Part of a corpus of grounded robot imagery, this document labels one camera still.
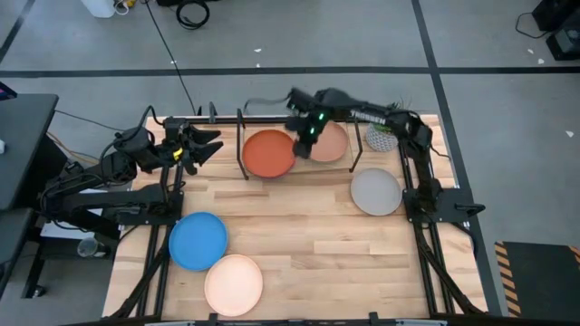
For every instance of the black equipment box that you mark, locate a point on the black equipment box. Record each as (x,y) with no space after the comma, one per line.
(566,43)
(555,13)

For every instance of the peach plate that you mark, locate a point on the peach plate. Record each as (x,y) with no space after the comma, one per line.
(333,142)

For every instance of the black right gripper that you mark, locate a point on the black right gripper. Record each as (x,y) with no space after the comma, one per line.
(312,124)

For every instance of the blue plate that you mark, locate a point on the blue plate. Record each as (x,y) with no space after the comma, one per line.
(198,241)

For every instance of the black table rig frame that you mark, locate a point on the black table rig frame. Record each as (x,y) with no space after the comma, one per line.
(426,253)

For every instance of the black hazard striped mat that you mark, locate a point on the black hazard striped mat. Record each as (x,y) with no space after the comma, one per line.
(539,276)

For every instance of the clear round cup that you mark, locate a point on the clear round cup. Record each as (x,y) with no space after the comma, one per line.
(87,247)

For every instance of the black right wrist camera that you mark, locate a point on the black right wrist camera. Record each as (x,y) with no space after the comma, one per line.
(300,100)

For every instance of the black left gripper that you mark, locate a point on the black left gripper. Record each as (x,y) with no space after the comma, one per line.
(179,145)

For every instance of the potted plant patterned white pot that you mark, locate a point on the potted plant patterned white pot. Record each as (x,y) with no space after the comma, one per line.
(382,138)

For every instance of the white floor container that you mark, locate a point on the white floor container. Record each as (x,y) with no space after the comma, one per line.
(99,6)

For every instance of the black desk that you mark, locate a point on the black desk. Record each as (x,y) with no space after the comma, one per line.
(25,145)

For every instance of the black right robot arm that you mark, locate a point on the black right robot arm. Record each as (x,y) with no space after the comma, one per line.
(376,115)

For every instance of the pale pink plate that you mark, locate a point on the pale pink plate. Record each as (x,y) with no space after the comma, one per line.
(233,285)

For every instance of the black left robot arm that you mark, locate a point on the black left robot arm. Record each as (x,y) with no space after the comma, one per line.
(113,199)

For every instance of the terracotta plate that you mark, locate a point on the terracotta plate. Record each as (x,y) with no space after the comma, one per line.
(267,154)

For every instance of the grey plate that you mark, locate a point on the grey plate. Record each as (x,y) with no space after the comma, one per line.
(376,191)

